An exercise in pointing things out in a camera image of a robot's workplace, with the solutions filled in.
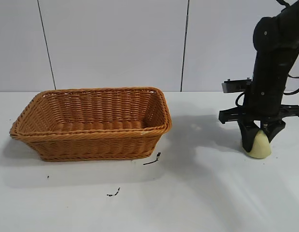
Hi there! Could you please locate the pale yellow egg yolk pastry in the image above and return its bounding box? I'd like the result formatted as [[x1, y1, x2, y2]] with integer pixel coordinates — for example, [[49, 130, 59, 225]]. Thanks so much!
[[241, 129, 272, 159]]

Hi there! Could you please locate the brown woven wicker basket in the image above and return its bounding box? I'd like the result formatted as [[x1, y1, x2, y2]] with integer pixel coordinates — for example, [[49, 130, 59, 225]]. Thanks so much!
[[9, 86, 172, 162]]

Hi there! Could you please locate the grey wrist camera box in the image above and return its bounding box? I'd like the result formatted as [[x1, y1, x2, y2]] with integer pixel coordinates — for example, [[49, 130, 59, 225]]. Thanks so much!
[[221, 78, 253, 94]]

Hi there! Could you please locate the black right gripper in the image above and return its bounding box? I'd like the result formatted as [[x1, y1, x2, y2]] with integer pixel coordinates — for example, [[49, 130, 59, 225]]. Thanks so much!
[[218, 95, 299, 154]]

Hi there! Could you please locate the black cable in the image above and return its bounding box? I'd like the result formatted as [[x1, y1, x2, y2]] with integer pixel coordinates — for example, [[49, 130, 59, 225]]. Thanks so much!
[[235, 92, 246, 107], [283, 73, 299, 95]]

